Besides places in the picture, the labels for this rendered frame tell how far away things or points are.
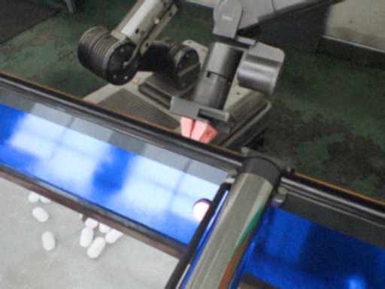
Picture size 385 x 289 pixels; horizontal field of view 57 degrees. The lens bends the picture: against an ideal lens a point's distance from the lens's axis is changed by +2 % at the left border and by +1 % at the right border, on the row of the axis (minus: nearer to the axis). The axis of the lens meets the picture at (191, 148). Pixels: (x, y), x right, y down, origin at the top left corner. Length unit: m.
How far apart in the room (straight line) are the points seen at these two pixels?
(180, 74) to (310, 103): 1.09
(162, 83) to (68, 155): 1.02
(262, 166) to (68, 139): 0.13
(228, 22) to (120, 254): 0.40
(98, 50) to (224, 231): 0.85
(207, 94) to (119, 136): 0.35
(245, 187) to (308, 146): 1.68
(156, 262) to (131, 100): 0.80
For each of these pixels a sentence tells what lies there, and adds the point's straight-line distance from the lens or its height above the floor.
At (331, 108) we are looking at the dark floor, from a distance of 2.12.
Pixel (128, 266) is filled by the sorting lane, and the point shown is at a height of 0.74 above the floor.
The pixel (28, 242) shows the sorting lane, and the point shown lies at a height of 0.74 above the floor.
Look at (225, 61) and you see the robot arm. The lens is 0.58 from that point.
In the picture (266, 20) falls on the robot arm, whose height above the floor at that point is 1.01.
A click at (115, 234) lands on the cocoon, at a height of 0.76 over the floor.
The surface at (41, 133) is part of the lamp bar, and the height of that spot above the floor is 1.09.
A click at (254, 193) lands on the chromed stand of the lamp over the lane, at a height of 1.12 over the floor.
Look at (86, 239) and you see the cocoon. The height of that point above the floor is 0.76.
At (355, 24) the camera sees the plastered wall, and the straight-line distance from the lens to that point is 2.47.
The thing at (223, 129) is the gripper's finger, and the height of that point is 0.86.
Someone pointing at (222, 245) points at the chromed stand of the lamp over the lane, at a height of 1.12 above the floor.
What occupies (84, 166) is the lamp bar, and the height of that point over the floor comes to 1.08.
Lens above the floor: 1.26
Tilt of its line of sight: 46 degrees down
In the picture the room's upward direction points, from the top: straight up
